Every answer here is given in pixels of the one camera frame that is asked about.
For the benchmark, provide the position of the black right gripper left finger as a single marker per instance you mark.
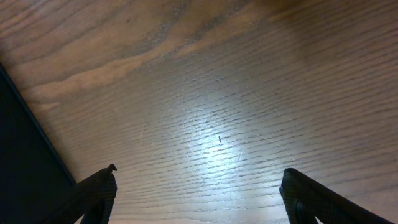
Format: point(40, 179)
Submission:
point(90, 201)

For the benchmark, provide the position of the black gift box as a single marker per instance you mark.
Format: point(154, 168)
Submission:
point(31, 169)

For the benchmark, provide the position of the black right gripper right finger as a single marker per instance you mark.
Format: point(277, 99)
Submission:
point(307, 201)

